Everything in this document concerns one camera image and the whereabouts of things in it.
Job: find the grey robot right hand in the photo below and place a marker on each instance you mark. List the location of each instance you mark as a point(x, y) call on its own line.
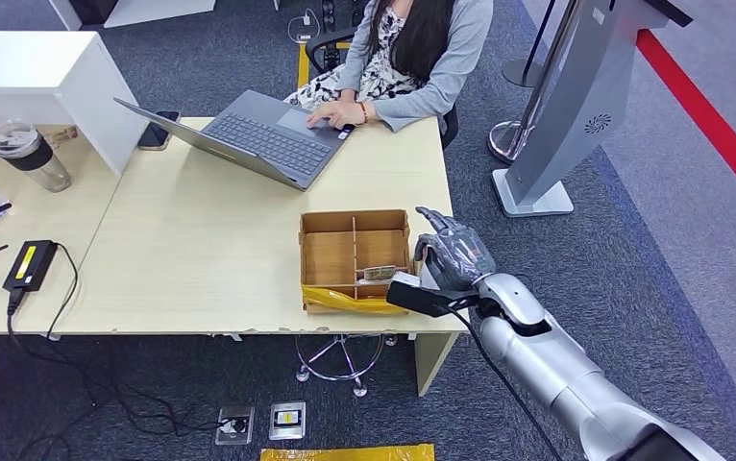
point(457, 254)

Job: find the person's left hand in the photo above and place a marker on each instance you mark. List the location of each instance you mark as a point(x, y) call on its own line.
point(339, 116)

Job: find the person's right hand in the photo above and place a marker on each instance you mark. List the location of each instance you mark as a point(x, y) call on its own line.
point(349, 96)

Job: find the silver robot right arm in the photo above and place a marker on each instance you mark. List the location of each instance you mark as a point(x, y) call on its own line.
point(546, 363)

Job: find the grey white card reader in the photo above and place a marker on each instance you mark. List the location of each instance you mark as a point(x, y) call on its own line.
point(424, 277)

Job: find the white card in box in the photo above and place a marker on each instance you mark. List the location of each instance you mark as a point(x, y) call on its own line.
point(368, 280)

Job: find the person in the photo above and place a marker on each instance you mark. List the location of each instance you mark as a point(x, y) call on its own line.
point(457, 57)

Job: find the narrow yellow floor tape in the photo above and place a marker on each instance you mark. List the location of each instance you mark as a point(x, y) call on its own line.
point(303, 70)

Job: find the grey open laptop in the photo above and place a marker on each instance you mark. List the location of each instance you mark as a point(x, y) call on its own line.
point(266, 140)

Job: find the black power strip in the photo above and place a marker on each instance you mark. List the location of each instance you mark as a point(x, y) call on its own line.
point(328, 13)

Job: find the beige desk leg panel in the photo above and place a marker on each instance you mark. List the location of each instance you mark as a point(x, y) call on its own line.
point(431, 363)

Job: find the yellow tape strip on box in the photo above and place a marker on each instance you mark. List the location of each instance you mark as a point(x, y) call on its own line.
point(342, 300)

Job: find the cardboard divider box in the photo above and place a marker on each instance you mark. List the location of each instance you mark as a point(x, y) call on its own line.
point(330, 254)

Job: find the chrome stool base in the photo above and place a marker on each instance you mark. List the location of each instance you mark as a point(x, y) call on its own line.
point(360, 388)

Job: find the dark smartphone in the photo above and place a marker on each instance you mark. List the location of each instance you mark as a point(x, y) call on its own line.
point(157, 132)

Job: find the grey kiosk stand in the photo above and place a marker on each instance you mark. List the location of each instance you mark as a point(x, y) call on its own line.
point(584, 76)

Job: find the wide yellow floor tape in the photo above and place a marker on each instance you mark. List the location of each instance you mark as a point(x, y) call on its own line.
point(342, 454)

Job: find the floor socket yellow label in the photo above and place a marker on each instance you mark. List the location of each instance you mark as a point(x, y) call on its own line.
point(287, 420)

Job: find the small tan packet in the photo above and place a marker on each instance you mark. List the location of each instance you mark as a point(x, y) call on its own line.
point(62, 135)

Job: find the floor socket with plug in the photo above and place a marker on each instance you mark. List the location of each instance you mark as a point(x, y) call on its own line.
point(234, 426)

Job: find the red floor tape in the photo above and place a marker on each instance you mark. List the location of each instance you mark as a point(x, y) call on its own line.
point(705, 114)

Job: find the white desk partition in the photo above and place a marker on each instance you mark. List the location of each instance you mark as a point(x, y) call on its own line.
point(37, 70)

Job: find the clear tumbler with black sleeve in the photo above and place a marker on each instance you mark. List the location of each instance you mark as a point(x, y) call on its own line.
point(27, 156)

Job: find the black power adapter yellow label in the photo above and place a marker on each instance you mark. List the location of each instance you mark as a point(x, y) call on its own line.
point(29, 264)

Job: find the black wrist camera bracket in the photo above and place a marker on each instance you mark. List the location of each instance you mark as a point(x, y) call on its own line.
point(425, 299)

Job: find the chrome stanchion post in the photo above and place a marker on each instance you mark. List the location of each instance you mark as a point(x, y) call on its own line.
point(505, 141)

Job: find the black stanchion post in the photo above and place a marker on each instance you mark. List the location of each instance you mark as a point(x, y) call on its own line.
point(524, 73)

